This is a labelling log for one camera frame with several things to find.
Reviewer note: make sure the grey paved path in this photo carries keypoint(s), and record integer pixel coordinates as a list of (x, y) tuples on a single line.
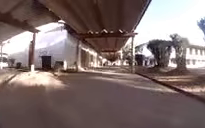
[(100, 103)]

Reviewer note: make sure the white gabled building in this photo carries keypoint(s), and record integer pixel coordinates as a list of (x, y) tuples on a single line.
[(141, 50)]

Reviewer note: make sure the long roofed walkway shelter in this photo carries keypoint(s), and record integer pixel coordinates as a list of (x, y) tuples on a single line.
[(100, 20)]

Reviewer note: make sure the dark kerb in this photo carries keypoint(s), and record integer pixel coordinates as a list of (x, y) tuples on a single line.
[(176, 88)]

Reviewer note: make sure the bare brown dirt ground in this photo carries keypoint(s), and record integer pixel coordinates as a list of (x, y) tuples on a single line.
[(190, 80)]

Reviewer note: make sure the white building with windows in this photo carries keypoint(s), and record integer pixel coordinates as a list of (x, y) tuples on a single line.
[(198, 55)]

